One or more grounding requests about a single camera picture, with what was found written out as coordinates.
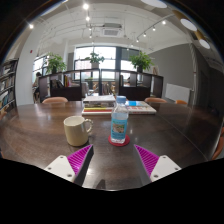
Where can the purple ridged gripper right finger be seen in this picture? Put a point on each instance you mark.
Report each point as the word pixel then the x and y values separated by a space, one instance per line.
pixel 151 166

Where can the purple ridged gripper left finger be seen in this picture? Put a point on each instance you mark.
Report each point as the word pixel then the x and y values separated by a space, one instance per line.
pixel 73 167

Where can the clear water bottle blue cap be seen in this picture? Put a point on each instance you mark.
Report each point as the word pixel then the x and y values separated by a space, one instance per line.
pixel 119 118

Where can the red round coaster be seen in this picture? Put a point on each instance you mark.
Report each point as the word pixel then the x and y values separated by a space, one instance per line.
pixel 126 142

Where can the cream ceramic mug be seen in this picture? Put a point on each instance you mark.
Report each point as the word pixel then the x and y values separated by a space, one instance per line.
pixel 77 129

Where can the book with blue cover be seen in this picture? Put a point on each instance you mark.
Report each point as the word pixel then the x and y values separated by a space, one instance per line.
pixel 139 107

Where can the stack of books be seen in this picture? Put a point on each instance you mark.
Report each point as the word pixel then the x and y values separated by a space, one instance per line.
pixel 98 105

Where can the orange chair right side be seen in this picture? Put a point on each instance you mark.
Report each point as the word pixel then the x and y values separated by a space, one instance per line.
pixel 220 145

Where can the orange chair far left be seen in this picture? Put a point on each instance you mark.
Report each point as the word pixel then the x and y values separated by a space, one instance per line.
pixel 55 100

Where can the orange chair back right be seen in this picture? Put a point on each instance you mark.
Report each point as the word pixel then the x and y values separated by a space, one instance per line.
pixel 181 102

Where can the white board panel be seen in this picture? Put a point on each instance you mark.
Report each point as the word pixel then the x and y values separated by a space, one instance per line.
pixel 175 92

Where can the dark open shelf divider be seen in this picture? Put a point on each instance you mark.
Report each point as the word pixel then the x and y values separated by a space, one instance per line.
pixel 76 84

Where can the seated person in background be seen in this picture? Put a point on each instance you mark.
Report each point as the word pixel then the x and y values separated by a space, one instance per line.
pixel 36 86

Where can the tall bookshelf with books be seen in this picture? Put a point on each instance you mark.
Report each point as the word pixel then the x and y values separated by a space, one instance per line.
pixel 7 85

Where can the right potted green plant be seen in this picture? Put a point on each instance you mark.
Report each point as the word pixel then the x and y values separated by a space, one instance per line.
pixel 141 61

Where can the potted green plant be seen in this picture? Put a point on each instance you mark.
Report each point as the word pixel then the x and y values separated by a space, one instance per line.
pixel 55 63
pixel 95 59
pixel 141 61

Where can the left potted green plant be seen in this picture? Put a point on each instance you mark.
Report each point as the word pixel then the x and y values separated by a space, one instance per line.
pixel 55 63

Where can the middle potted green plant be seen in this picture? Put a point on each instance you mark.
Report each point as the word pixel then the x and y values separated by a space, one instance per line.
pixel 95 59

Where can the ceiling air conditioner unit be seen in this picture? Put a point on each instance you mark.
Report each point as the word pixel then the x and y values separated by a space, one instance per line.
pixel 111 29

